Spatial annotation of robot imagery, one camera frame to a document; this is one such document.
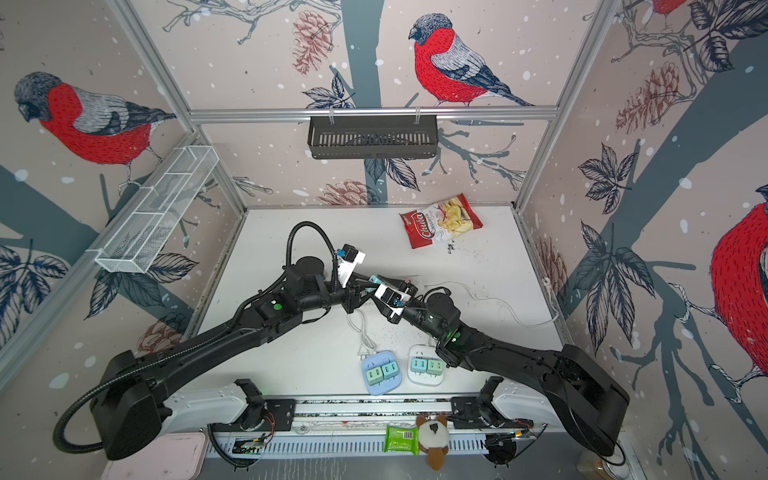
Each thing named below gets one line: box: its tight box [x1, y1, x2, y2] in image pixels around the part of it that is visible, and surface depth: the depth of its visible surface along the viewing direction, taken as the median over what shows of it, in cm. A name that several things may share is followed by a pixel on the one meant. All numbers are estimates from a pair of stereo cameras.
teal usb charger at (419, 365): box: [411, 358, 427, 373], surface depth 76 cm
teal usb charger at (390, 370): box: [382, 361, 399, 380], surface depth 76 cm
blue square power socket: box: [362, 350, 402, 396], surface depth 78 cm
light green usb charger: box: [427, 359, 443, 378], surface depth 76 cm
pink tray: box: [101, 432, 209, 480], surface depth 66 cm
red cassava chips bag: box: [399, 193, 484, 249], surface depth 112 cm
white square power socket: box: [408, 344, 444, 387], surface depth 79 cm
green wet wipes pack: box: [384, 425, 420, 456], surface depth 71 cm
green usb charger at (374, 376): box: [366, 366, 383, 386], surface depth 76 cm
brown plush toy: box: [416, 414, 449, 472], surface depth 70 cm
